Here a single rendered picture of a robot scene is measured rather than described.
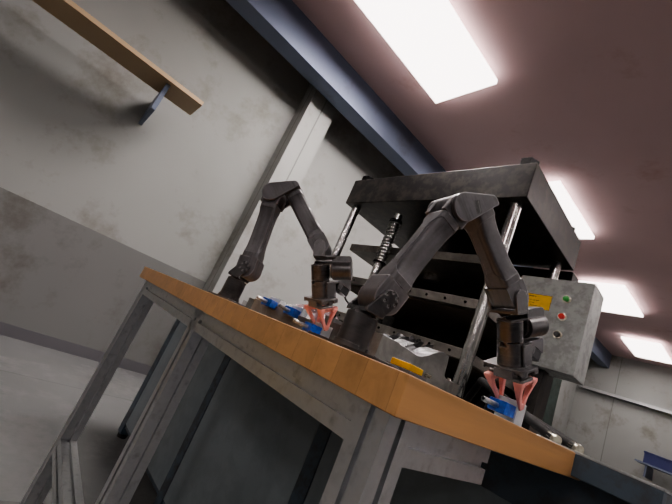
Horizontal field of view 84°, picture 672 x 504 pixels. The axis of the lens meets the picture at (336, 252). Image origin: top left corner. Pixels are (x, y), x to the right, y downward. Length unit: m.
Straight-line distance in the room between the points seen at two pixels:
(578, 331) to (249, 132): 3.14
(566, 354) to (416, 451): 1.41
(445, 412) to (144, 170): 3.28
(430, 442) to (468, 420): 0.05
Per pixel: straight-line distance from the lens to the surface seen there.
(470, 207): 0.83
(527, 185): 2.04
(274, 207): 1.24
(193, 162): 3.61
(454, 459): 0.52
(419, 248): 0.76
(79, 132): 3.49
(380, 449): 0.40
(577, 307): 1.86
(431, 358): 1.31
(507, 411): 0.98
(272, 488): 1.24
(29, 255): 3.41
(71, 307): 3.45
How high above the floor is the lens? 0.79
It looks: 14 degrees up
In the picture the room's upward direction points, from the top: 24 degrees clockwise
